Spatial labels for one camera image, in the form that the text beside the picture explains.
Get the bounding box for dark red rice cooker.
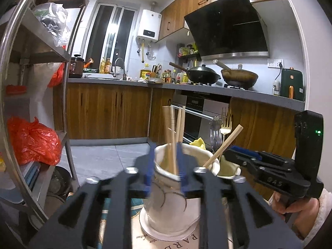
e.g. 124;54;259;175
69;54;86;79

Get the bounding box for stainless steel storage rack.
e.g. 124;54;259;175
0;0;89;229

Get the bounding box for black wok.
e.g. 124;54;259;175
169;62;221;85

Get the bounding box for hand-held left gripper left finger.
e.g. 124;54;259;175
28;143;157;249

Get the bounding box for person's right hand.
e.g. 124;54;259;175
268;190;321;240

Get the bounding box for large red plastic bag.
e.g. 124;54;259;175
7;117;63;166

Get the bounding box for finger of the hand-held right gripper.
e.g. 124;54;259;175
223;150;260;177
231;145;295;171

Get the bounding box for wall spice shelf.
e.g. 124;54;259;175
177;43;201;61

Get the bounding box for row of condiment bottles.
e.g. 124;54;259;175
162;69;188;84

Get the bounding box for printed beige teal table mat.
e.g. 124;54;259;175
100;197;234;249

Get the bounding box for chrome kitchen faucet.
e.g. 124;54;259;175
114;58;127;81

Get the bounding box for person's right forearm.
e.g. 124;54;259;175
302;183;332;242

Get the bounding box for red box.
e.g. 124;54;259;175
6;84;28;95

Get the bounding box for yellow cooking oil jug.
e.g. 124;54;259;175
140;63;151;80

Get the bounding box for brown frying pan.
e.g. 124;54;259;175
213;60;259;89

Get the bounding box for green air fryer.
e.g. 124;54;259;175
281;68;304;101

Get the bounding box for black range hood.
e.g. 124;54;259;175
184;0;270;60

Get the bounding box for wooden lower kitchen cabinets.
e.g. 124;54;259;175
53;83;305;159

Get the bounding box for dark pots under rack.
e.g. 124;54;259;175
48;166;73;200

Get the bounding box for grey kitchen countertop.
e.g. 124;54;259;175
67;76;306;111

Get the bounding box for clear plastic bag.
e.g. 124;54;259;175
32;2;70;47

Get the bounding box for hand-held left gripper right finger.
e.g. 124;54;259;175
176;143;304;249

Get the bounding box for white floral ceramic utensil holder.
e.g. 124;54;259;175
139;143;242;242

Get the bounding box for wooden chopstick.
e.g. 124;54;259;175
202;124;244;168

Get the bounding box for built-in steel oven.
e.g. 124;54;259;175
170;93;231;146

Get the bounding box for white wall water heater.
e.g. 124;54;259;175
137;9;162;43

